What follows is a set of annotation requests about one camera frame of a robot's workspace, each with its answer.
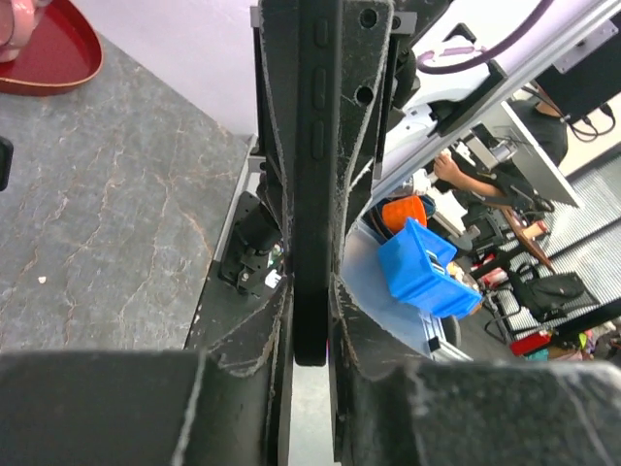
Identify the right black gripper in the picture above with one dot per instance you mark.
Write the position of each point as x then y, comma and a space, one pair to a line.
398, 73

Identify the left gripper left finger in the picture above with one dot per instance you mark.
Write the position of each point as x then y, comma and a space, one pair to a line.
227, 404

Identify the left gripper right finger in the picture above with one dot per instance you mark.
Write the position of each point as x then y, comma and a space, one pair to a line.
394, 406

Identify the black smartphone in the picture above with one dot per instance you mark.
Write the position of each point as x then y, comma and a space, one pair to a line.
318, 111

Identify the black phone stand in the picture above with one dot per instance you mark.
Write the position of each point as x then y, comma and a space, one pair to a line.
6, 159

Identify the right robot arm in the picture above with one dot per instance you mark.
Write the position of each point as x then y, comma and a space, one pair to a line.
440, 64

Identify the blue plastic bin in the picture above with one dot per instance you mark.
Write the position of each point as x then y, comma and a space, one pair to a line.
414, 263

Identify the black bag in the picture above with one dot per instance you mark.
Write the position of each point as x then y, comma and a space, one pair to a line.
549, 297

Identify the orange container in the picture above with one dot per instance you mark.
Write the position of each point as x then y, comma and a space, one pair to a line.
396, 213

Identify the red round tray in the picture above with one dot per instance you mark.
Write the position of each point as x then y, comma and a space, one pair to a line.
64, 52

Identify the pink mug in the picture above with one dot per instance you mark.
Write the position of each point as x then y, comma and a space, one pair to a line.
19, 19

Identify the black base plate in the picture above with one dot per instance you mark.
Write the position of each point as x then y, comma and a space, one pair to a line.
221, 307

